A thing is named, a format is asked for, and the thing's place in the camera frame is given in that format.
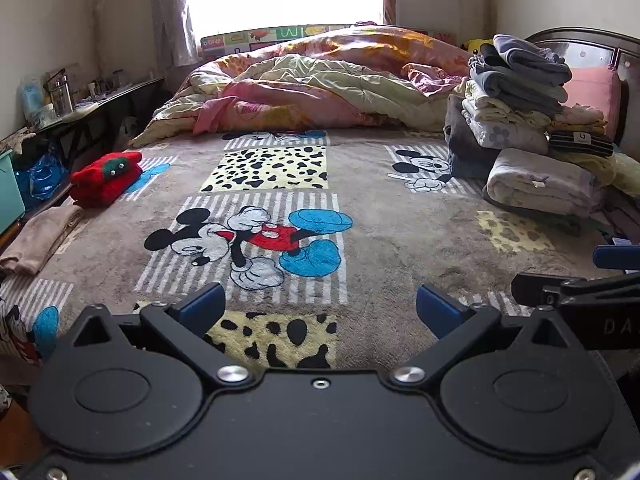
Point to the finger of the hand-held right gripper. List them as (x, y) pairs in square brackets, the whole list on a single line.
[(617, 257), (537, 287)]

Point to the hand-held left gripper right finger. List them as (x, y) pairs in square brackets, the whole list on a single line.
[(440, 310)]

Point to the clear jar with metal clasp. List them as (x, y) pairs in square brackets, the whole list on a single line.
[(62, 95)]

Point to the patterned grey curtain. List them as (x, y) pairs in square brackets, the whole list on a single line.
[(170, 10)]

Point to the white plastic bag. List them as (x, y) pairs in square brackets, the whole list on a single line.
[(32, 100)]

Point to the pink pillow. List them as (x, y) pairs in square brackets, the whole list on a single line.
[(595, 90)]

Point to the teal storage box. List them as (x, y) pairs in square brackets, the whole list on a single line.
[(10, 195)]

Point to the colourful printed play mat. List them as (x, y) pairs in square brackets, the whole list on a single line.
[(235, 40)]

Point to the yellow plush toy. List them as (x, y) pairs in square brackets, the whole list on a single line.
[(475, 46)]

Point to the dark wooden headboard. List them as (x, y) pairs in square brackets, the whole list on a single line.
[(590, 47)]

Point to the printed cartoon blanket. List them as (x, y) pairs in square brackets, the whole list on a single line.
[(390, 240)]

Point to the black side table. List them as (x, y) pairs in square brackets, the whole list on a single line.
[(100, 105)]

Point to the red folded sweater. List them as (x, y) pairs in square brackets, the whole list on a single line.
[(102, 180)]

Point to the pile of folded clothes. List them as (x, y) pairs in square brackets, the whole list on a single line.
[(520, 80)]

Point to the blue plastic bag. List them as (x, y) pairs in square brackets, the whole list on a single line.
[(42, 180)]

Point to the beige folded cloth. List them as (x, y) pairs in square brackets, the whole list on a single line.
[(40, 240)]

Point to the pink yellow floral quilt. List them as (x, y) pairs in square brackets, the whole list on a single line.
[(310, 85)]

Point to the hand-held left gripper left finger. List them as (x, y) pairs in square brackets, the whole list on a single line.
[(202, 307)]

